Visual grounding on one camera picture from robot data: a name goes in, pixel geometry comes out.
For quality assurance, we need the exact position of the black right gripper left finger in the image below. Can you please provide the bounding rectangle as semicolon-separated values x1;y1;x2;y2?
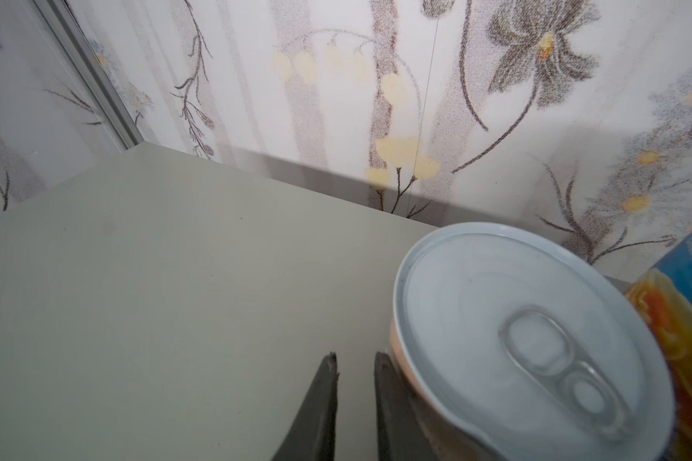
272;353;339;461

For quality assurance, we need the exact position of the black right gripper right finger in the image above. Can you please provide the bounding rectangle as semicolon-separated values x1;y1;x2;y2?
374;353;438;461

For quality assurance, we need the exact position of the white lid can orange label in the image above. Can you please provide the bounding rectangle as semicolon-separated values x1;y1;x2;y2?
390;223;675;460

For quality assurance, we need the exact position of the large blue labelled can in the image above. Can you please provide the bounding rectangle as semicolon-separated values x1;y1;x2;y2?
625;232;692;460

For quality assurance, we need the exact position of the grey metal cabinet box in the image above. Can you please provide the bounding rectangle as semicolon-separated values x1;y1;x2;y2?
0;144;431;460

